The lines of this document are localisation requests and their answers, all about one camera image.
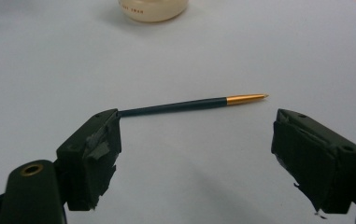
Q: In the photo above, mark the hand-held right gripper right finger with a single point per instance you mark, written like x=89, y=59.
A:
x=309, y=161

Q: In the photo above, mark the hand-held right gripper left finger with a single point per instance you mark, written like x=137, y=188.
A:
x=82, y=174

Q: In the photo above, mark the dark pen with gold tip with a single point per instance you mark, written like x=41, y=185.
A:
x=178, y=106

